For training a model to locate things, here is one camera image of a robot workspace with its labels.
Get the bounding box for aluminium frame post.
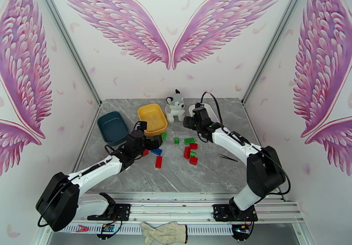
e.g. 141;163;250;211
30;0;102;105
242;0;317;105

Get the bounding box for dark teal plastic container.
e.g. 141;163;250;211
96;111;130;146

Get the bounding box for black tweezers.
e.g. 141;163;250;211
218;153;239;163

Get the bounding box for yellow plastic container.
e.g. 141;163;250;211
137;103;169;137

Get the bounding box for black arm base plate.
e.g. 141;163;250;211
87;203;131;222
213;204;258;222

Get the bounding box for white perforated cable tray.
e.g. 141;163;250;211
59;223;235;236

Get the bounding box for white plastic container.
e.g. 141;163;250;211
188;103;220;132

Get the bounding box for aluminium rail frame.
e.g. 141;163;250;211
66;192;306;224

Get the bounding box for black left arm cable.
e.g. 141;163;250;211
105;143;121;155

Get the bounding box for white work glove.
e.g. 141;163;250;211
140;221;188;245

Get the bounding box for husky plush toy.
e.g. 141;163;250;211
165;88;186;123

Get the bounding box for black right camera cable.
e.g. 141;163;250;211
201;91;224;124

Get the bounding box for small circuit board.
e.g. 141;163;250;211
232;225;251;239
96;224;116;239

